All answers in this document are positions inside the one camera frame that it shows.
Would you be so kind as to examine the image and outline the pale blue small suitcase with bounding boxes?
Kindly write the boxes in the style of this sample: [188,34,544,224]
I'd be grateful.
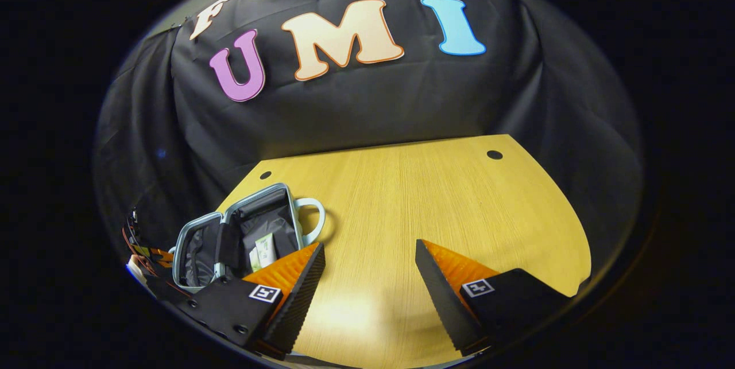
[172,182,327,294]

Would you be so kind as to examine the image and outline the black backdrop cloth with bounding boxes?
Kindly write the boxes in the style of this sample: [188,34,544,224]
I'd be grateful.
[95,0,644,258]

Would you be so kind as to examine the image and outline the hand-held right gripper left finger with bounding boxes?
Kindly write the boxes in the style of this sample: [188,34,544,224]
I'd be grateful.
[184,242,326,358]

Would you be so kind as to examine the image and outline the white tube green end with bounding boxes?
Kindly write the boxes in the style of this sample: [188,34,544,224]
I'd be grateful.
[257,233,278,269]

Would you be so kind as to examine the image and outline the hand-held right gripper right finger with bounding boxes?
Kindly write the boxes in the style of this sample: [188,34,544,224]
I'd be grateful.
[414,239,575,356]

